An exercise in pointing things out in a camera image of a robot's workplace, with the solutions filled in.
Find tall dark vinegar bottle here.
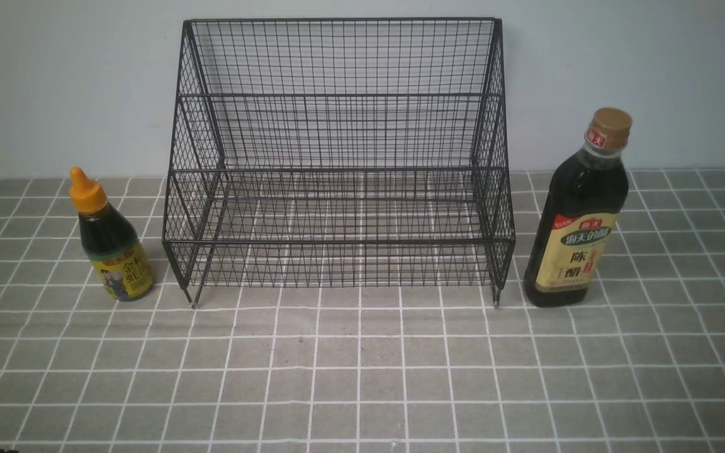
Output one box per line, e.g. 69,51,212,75
522,107,632,308

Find small orange-capped sauce bottle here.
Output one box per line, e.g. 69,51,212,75
69,167,154,301

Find grey checked tablecloth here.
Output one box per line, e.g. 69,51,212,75
0,169,725,452

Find black wire mesh rack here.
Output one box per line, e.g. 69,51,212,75
161,17,516,306

